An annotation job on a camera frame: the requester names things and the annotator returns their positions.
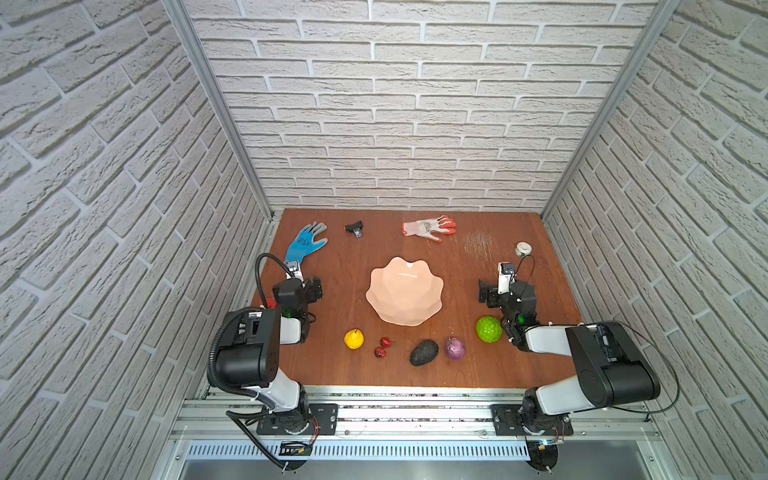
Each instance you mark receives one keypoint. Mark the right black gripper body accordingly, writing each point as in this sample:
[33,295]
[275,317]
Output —
[492,293]

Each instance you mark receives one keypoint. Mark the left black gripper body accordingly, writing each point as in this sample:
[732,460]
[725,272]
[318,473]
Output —
[309,289]

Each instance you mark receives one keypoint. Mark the green bumpy fruit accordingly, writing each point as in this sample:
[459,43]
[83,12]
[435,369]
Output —
[489,329]

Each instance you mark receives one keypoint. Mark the yellow lemon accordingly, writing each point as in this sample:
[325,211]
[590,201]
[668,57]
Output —
[354,339]

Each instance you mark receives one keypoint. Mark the purple fig fruit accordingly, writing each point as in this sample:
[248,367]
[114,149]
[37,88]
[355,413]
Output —
[455,348]

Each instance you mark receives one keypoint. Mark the red cherries pair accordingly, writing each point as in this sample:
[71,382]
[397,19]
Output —
[384,344]

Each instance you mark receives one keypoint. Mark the dark green avocado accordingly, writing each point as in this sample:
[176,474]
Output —
[424,353]

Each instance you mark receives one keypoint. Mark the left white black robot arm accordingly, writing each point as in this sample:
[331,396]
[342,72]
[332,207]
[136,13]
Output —
[245,352]

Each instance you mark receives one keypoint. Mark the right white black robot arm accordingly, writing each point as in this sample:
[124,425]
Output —
[609,368]

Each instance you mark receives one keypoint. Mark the pink wavy fruit bowl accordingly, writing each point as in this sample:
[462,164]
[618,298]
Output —
[405,293]

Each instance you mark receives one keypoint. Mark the blue grey work glove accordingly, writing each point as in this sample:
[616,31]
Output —
[306,243]

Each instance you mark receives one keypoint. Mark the white tape roll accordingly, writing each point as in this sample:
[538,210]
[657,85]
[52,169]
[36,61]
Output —
[523,249]

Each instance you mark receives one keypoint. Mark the black clear relay module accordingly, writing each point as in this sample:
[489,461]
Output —
[355,228]

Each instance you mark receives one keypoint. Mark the white red work glove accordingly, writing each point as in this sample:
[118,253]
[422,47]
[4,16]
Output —
[431,229]

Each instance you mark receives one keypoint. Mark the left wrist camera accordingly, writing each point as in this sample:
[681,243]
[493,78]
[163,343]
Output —
[295,269]

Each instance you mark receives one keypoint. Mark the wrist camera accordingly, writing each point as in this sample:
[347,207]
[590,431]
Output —
[295,269]
[506,277]

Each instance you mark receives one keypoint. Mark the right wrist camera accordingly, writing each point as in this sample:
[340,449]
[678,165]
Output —
[506,277]

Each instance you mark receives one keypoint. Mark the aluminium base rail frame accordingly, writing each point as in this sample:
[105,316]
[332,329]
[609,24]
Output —
[413,424]

